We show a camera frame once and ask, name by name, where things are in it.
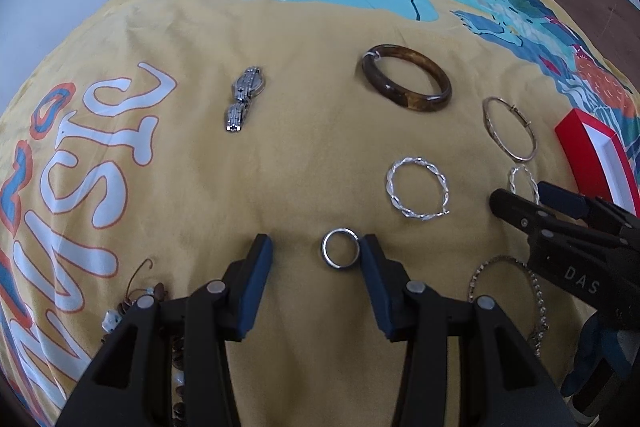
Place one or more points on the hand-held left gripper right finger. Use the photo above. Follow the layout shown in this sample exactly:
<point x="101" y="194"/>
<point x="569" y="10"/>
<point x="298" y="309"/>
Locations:
<point x="375" y="282"/>

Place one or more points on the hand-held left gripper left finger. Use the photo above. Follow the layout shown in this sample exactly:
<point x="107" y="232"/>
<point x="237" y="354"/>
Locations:
<point x="255" y="279"/>

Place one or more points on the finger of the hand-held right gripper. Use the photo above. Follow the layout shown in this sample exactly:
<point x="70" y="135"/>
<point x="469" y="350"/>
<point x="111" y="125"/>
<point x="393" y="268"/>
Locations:
<point x="565" y="199"/>
<point x="510" y="207"/>

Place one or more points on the red jewelry box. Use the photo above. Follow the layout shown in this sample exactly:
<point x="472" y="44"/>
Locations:
<point x="580" y="127"/>

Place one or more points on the yellow printed blanket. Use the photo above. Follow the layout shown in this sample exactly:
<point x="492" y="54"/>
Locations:
<point x="300" y="157"/>

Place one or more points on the brown resin bangle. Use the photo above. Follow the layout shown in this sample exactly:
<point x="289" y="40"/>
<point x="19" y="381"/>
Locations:
<point x="425" y="102"/>

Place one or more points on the silver wristwatch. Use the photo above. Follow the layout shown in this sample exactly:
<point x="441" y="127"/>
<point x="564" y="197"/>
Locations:
<point x="248" y="82"/>

